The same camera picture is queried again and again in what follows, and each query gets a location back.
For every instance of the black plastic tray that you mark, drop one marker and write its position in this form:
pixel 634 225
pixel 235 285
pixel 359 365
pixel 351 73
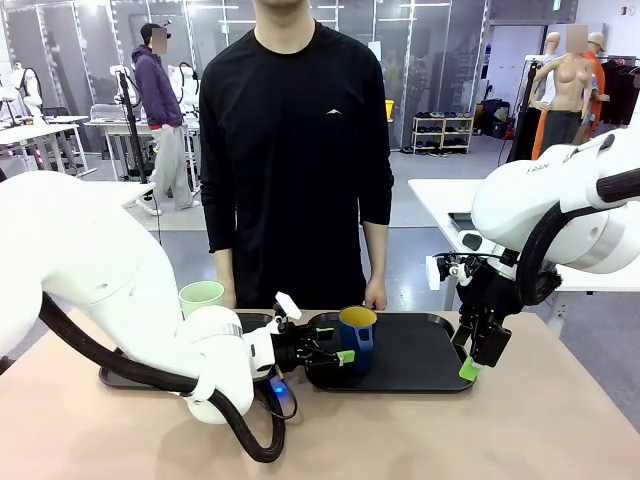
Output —
pixel 415 350
pixel 250 319

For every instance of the black tripod stand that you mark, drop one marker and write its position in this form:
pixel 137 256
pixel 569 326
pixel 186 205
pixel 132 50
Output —
pixel 134 130

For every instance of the person's right hand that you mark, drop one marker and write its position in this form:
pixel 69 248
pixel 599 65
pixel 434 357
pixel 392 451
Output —
pixel 230 299

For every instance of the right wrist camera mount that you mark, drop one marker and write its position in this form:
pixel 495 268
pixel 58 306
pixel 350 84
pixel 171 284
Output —
pixel 433 272

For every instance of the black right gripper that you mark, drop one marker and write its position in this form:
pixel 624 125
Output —
pixel 490 295

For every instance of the white shoe rack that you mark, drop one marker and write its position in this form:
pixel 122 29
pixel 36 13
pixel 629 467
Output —
pixel 442 132

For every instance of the blue mug yellow inside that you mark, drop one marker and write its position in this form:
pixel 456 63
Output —
pixel 350 340

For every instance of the white background desk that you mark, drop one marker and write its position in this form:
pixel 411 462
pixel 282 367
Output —
pixel 35 132

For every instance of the white background workbench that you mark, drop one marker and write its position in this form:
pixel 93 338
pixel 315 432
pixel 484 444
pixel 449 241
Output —
pixel 110 125

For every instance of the person's left forearm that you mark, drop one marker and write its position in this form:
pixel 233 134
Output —
pixel 376 250

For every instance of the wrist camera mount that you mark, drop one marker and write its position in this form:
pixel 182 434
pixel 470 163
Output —
pixel 289 304
pixel 433 272

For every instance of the yellow bin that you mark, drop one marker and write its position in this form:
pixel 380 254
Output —
pixel 388 110

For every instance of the person's right forearm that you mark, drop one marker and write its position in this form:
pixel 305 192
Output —
pixel 225 270

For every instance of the tall pale green cup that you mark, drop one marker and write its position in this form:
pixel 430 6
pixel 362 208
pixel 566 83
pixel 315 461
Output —
pixel 200 300

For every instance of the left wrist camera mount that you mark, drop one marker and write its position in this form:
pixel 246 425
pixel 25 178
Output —
pixel 289 304

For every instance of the person in black shirt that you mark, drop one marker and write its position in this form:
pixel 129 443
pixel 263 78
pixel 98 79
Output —
pixel 295 150

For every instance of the large white table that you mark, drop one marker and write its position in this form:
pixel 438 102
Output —
pixel 440 200

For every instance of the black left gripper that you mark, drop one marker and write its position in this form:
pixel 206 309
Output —
pixel 290 350

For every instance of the person in purple hoodie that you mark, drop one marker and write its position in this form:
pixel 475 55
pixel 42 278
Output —
pixel 160 100

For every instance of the person's left hand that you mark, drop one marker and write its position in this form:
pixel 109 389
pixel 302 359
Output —
pixel 376 295

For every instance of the mannequin in orange clothes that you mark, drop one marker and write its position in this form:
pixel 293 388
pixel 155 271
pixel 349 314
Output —
pixel 595 75

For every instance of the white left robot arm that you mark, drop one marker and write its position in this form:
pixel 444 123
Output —
pixel 75 250

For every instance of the rack of black clothes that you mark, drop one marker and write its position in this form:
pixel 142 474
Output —
pixel 620 90

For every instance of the white side table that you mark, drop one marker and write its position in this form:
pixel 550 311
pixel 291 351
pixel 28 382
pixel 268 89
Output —
pixel 140 190

